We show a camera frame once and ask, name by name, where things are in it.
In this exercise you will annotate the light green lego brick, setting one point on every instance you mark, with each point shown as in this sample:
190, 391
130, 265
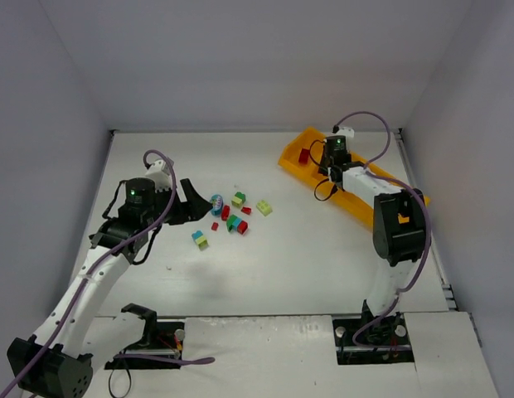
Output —
201, 242

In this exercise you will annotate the green blue red lego stack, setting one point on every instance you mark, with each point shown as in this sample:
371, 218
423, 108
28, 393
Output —
235, 223

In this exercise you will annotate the red arch lego block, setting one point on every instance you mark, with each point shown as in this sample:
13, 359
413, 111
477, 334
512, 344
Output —
304, 156

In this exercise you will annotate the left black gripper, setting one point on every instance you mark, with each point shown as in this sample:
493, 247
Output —
181, 206

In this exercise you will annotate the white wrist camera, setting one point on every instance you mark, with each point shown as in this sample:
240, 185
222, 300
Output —
345, 131
161, 173

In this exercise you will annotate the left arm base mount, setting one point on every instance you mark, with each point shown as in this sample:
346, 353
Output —
166, 342

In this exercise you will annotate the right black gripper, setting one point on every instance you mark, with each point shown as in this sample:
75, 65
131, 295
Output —
335, 157

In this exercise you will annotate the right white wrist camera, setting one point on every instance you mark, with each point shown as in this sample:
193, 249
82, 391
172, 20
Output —
345, 131

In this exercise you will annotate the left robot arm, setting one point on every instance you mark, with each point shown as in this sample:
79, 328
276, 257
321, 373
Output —
56, 360

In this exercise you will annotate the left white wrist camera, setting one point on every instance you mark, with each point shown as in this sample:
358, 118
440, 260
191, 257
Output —
161, 173

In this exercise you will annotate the green and lime lego stack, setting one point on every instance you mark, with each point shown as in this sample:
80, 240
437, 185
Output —
238, 200

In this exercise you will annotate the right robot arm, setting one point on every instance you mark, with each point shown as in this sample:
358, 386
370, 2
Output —
400, 230

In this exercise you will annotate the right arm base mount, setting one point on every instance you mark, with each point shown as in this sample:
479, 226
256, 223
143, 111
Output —
384, 344

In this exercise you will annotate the yellow divided sorting tray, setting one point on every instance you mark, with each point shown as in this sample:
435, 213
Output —
362, 189

